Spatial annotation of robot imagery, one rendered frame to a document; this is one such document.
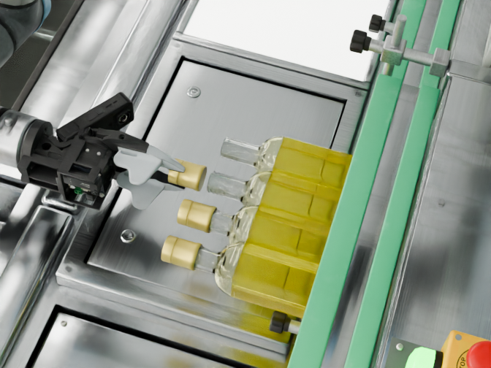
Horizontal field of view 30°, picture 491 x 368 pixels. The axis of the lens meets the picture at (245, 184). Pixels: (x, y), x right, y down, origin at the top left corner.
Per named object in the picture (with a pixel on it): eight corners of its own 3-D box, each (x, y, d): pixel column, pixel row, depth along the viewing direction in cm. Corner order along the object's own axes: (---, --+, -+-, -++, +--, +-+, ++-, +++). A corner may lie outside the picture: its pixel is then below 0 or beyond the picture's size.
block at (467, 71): (486, 114, 122) (435, 100, 123) (505, 67, 114) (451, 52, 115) (482, 133, 120) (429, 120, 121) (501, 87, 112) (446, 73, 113)
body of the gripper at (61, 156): (104, 213, 123) (21, 189, 125) (128, 163, 128) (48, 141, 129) (99, 182, 117) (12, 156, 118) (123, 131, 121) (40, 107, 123)
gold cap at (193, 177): (207, 175, 125) (176, 167, 125) (207, 161, 122) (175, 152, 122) (198, 196, 123) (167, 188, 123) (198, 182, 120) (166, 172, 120)
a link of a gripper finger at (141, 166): (172, 199, 118) (107, 186, 120) (188, 163, 121) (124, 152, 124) (168, 185, 115) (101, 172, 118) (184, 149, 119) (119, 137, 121)
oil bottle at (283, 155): (410, 194, 125) (261, 152, 128) (419, 171, 120) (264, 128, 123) (402, 228, 122) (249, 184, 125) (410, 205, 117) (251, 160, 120)
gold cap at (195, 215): (217, 216, 121) (185, 207, 121) (217, 201, 118) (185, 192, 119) (208, 238, 119) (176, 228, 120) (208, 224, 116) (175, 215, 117)
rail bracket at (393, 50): (432, 109, 125) (343, 85, 126) (461, 23, 111) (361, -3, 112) (427, 125, 123) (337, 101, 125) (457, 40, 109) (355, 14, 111)
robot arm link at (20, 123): (20, 131, 130) (10, 95, 123) (50, 140, 129) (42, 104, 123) (-4, 173, 126) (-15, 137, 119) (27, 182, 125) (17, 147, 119)
